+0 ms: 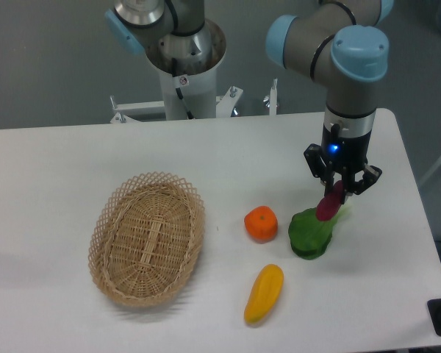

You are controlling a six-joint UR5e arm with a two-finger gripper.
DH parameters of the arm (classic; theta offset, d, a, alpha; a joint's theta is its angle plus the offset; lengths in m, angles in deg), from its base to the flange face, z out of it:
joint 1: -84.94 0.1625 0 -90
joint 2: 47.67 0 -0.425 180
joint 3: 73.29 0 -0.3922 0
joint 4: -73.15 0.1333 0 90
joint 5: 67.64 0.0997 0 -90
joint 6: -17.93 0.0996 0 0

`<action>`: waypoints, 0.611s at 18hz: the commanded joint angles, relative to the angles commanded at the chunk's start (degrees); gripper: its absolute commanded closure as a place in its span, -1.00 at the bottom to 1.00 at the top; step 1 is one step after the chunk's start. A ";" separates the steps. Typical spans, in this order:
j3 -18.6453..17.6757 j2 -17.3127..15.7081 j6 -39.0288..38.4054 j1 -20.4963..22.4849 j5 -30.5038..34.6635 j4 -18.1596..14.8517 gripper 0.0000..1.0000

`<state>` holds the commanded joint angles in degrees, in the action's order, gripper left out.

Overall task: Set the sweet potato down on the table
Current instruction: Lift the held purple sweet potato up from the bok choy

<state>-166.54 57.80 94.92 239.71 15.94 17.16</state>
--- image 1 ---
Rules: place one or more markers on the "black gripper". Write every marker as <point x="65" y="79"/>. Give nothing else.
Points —
<point x="343" y="150"/>

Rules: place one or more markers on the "purple sweet potato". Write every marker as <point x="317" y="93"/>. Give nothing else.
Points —
<point x="330" y="204"/>

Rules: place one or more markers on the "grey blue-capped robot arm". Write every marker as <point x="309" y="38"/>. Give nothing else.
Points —
<point x="339" y="47"/>

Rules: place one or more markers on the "green leafy vegetable toy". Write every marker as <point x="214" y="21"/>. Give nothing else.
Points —
<point x="309" y="237"/>

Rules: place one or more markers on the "orange persimmon toy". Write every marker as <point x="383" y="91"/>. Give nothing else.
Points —
<point x="261" y="224"/>

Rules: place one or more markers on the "yellow mango toy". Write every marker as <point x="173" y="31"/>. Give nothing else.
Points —
<point x="264" y="294"/>

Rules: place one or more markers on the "woven wicker basket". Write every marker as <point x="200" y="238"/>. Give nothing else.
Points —
<point x="147" y="240"/>

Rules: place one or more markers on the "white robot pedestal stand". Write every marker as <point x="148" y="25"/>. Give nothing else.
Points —
<point x="187" y="68"/>

